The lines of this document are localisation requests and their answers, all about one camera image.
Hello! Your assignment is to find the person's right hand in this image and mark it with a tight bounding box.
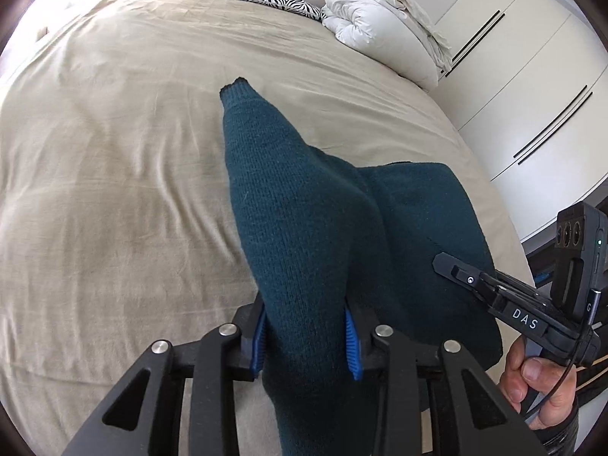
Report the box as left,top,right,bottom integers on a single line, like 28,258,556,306
498,337,576,430

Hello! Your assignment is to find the dark teal knit sweater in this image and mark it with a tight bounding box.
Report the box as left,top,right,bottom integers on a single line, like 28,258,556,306
220,79,503,455

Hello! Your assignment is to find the white wardrobe with black handles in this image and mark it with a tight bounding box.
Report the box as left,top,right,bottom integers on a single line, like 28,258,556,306
431,0,607,241

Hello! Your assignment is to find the beige bed cover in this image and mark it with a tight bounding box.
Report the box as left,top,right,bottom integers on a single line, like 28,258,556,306
1,0,532,455

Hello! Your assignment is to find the white folded duvet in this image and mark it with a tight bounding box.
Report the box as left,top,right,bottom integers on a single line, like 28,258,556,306
321,0,453,92

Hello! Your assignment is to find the black glossy jacket sleeve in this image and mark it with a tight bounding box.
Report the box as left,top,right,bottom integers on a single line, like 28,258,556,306
535,399,607,456

